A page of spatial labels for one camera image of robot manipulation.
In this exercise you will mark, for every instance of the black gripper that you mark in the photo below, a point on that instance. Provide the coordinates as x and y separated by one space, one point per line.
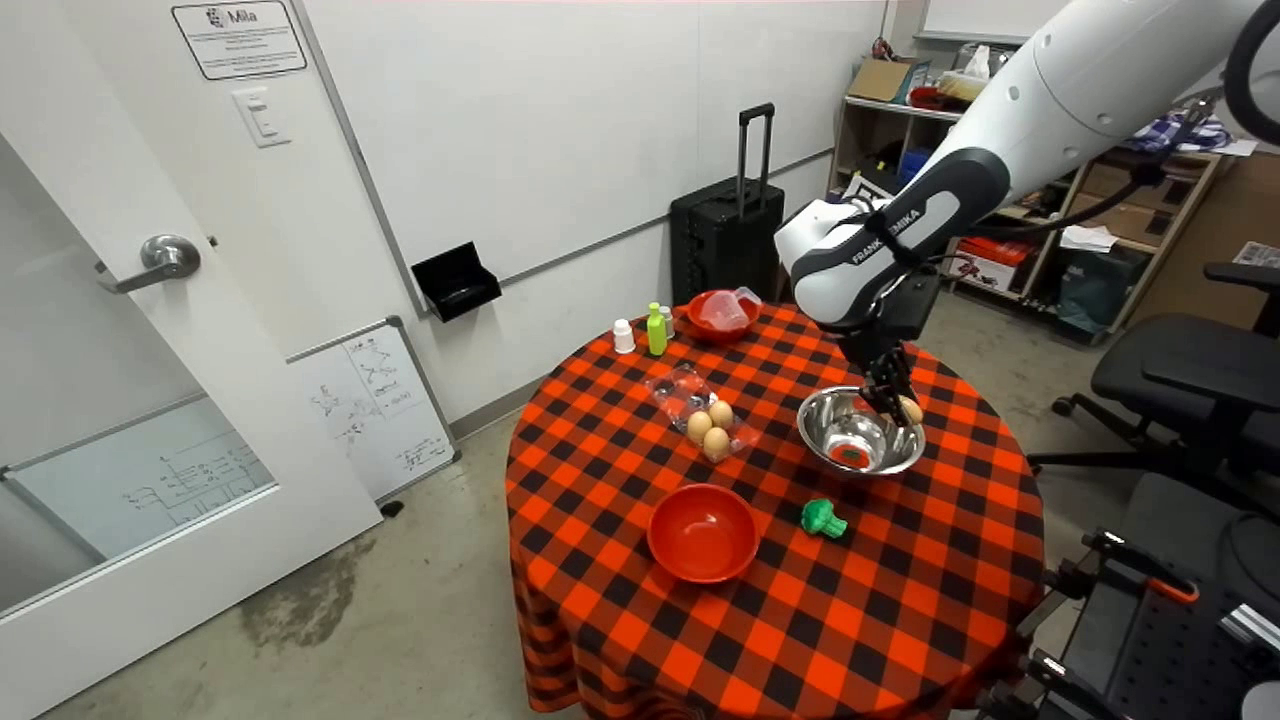
885 351

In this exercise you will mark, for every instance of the cream egg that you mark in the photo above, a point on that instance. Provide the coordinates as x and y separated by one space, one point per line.
722 409
698 427
719 446
915 409

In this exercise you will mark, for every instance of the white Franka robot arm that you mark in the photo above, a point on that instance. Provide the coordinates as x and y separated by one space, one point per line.
1067 93

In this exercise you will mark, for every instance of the silver metal bowl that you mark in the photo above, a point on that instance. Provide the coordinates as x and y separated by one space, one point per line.
854 432

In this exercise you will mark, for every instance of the cream egg in bag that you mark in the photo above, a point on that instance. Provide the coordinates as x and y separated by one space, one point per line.
719 446
722 409
698 427

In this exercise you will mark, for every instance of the red bowl holding clear cup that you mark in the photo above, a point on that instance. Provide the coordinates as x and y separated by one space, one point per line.
707 326

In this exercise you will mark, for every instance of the clear plastic egg bag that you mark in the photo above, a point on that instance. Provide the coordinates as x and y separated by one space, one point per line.
672 394

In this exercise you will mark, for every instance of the empty red plastic bowl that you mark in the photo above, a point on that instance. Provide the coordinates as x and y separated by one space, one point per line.
703 532

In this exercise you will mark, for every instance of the green broccoli toy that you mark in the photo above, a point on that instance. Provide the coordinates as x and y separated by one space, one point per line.
821 520

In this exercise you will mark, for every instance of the red white box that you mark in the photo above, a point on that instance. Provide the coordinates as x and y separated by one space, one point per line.
990 267

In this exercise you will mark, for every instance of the clear plastic cup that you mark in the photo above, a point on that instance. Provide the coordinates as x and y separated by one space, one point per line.
726 309

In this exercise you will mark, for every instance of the white storage shelf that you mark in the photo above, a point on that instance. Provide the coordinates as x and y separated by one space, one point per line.
1054 274

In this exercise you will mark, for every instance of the black white fiducial marker board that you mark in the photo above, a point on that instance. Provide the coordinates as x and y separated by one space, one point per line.
863 188

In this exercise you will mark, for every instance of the black suitcase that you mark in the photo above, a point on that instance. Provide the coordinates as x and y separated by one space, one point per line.
726 244

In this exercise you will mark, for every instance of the dark teal bin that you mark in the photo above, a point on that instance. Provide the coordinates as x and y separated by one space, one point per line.
1099 284

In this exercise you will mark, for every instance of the green bottle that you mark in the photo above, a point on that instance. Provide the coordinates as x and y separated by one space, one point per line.
658 330

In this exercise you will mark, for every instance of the small white bottle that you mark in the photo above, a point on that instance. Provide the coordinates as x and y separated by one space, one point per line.
620 336

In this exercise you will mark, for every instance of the orange black checked tablecloth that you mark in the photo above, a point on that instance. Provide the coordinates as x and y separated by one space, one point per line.
745 641

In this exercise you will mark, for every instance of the black office chair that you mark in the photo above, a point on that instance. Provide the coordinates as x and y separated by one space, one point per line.
1184 380

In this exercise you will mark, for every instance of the cardboard box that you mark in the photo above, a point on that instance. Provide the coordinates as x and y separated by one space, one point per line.
881 83

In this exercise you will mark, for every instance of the white crumpled bag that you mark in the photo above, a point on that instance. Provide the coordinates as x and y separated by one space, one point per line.
981 61

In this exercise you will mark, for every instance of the dark grey mounting platform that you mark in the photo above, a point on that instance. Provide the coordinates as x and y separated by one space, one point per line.
1173 654

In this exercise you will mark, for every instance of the small whiteboard with scribbles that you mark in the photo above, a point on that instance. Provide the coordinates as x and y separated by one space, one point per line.
375 407

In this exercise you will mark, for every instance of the white door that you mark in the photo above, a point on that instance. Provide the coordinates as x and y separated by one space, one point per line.
120 400

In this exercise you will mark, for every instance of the black wall holder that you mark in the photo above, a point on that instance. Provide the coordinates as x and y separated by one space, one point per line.
458 281

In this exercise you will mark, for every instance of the white wall sign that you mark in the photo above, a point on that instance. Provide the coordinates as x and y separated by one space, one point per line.
242 37

